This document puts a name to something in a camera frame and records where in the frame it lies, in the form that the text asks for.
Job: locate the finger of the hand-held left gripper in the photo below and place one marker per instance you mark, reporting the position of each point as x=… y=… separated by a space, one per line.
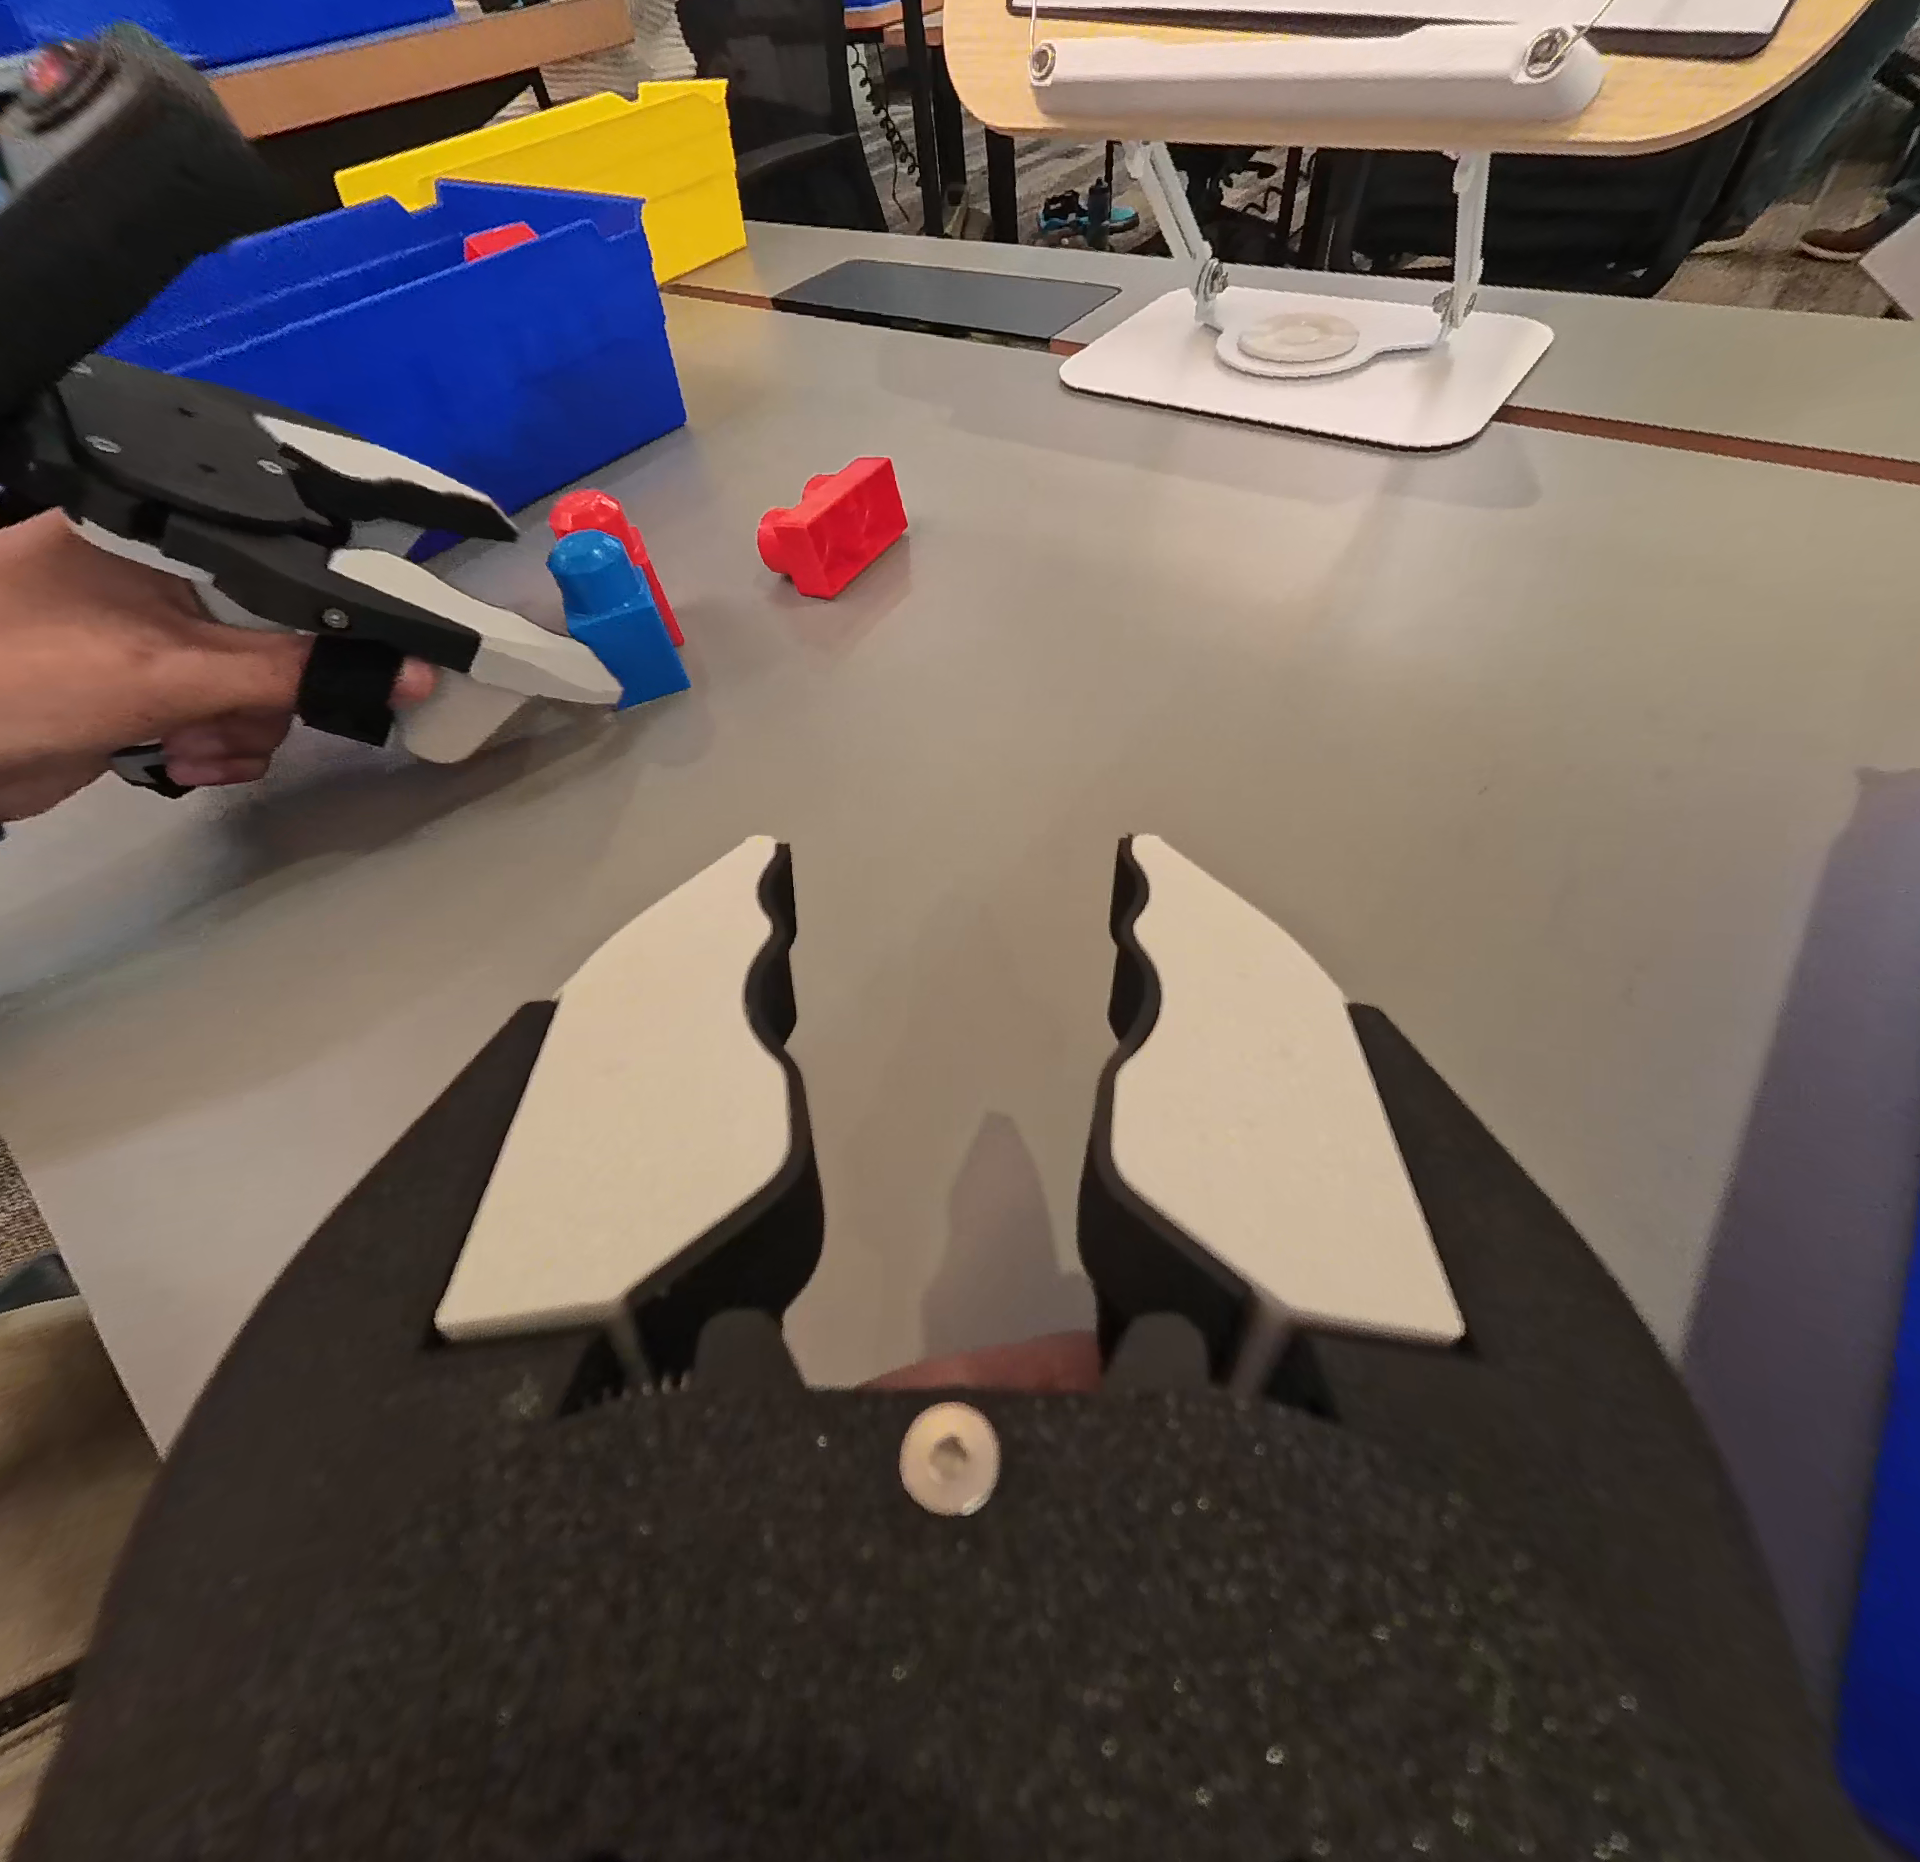
x=390 y=482
x=481 y=649

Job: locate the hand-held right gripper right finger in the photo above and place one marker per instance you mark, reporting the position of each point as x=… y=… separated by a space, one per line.
x=1276 y=1112

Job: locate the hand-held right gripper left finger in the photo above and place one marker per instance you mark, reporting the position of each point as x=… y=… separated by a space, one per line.
x=638 y=1112

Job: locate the blue toy block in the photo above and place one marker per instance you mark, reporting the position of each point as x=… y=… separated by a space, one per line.
x=615 y=617

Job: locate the red double toy block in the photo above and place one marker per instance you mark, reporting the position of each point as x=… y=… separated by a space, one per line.
x=835 y=527

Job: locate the pile of colourful toy blocks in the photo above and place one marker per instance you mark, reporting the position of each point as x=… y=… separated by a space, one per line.
x=498 y=243

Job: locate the person's left hand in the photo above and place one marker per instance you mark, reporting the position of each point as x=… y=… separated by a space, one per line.
x=151 y=664

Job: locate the wooden shelf board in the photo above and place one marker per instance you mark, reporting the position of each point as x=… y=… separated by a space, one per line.
x=421 y=62

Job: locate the yellow plastic bin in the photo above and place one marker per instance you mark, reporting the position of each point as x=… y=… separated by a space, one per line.
x=599 y=168

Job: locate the black inset table panel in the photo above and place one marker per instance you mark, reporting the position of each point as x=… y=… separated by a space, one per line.
x=944 y=297

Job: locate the white document stand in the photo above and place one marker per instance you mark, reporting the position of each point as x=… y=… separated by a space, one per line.
x=1321 y=364

